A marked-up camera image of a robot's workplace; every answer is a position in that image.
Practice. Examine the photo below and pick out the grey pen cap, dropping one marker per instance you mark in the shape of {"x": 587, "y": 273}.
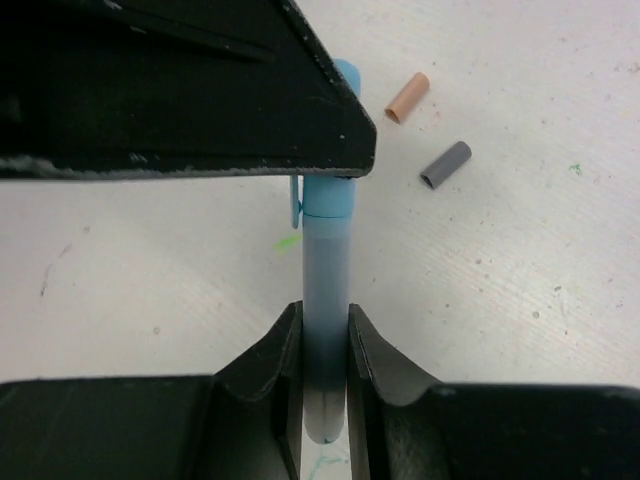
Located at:
{"x": 438, "y": 171}

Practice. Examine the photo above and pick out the peach pen cap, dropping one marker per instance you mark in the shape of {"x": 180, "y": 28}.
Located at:
{"x": 406, "y": 100}

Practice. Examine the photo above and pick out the light blue highlighter cap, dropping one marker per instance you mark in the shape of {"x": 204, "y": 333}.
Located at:
{"x": 322, "y": 205}

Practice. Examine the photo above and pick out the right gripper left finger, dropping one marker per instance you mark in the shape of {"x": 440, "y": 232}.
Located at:
{"x": 243, "y": 422}

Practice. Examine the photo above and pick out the light blue highlighter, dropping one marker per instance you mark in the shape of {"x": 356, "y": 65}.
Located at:
{"x": 326, "y": 261}

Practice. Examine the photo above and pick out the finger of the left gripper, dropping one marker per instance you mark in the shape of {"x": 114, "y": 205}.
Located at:
{"x": 137, "y": 90}

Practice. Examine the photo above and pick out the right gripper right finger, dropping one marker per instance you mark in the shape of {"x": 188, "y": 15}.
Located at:
{"x": 406, "y": 424}

